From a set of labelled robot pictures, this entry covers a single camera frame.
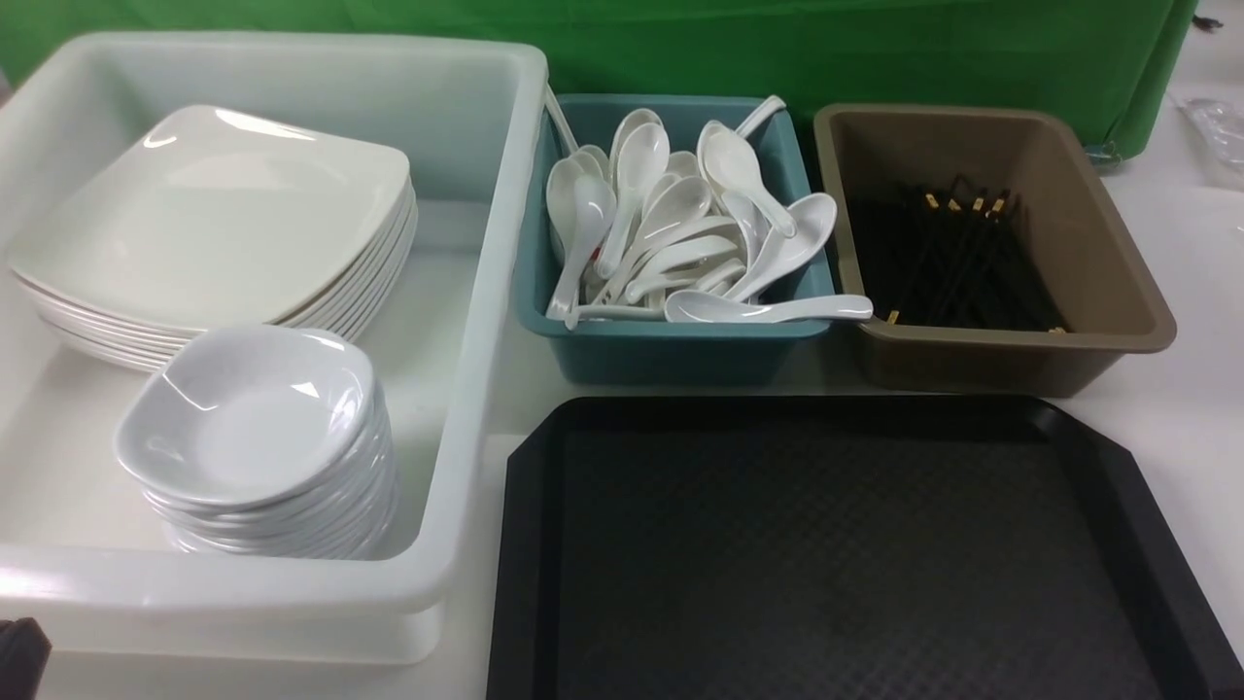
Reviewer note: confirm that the clear plastic bag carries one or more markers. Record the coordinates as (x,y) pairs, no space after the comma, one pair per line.
(1220,126)

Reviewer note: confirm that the white square rice plate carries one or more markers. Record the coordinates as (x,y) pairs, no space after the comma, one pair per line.
(214,218)

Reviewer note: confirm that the white ceramic soup spoon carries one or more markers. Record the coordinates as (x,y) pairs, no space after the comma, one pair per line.
(732,164)

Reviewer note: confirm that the brown plastic bin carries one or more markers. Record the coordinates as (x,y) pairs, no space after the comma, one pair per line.
(1078,241)

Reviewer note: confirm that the white spoon lying front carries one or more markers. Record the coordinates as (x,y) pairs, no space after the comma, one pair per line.
(702,307)

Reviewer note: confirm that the white spoon left front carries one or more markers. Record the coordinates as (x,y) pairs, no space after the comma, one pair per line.
(594,210)

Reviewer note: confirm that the pile of black chopsticks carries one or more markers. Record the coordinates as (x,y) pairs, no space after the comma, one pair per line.
(951,256)

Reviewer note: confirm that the white spoon right leaning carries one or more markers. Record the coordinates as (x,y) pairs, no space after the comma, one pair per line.
(779,255)

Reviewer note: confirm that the black serving tray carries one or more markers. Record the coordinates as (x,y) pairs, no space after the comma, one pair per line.
(841,547)

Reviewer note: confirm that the white spoon upright centre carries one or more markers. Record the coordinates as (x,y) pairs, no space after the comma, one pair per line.
(642,159)

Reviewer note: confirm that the large white plastic tub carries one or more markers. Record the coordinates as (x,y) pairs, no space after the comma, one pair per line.
(83,553)

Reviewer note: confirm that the small white square bowl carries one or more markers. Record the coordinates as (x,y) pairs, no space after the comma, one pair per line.
(246,416)

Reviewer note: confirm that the green cloth backdrop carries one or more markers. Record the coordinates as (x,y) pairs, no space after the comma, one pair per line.
(1101,66)

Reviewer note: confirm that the stack of white small bowls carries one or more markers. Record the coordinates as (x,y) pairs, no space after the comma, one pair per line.
(342,518)

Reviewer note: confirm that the stack of white square plates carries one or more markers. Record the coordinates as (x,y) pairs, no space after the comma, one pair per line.
(346,307)

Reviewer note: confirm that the teal plastic bin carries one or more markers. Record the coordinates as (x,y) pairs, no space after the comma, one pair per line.
(640,353)

